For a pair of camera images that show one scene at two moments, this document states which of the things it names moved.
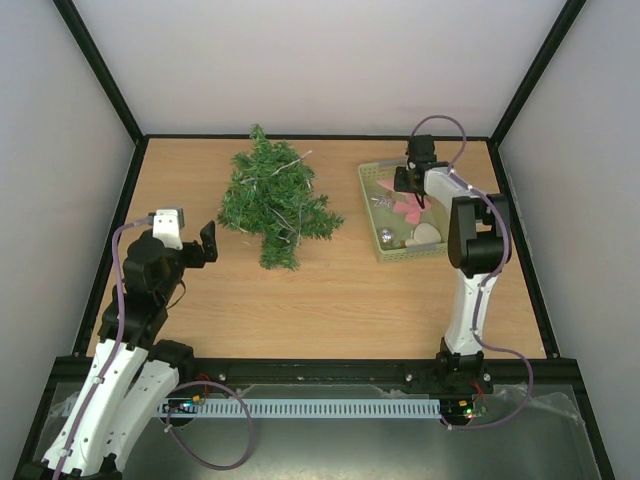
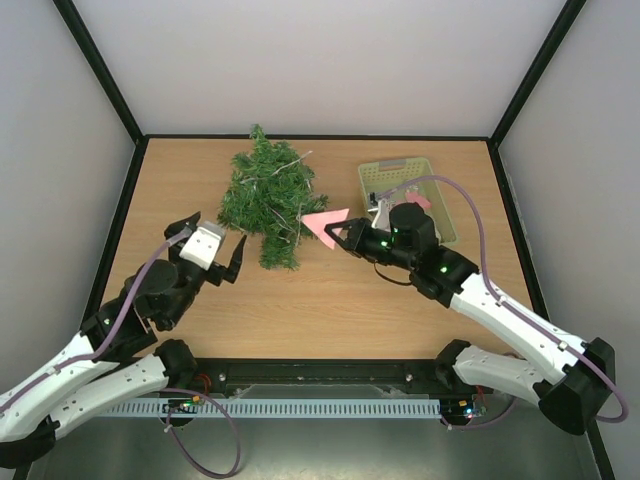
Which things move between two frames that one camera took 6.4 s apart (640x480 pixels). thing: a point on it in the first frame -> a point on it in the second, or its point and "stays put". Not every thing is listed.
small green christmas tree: (270, 197) stays put
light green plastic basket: (400, 228) stays put
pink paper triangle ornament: (388, 182) -> (318, 222)
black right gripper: (408, 181) -> (355, 236)
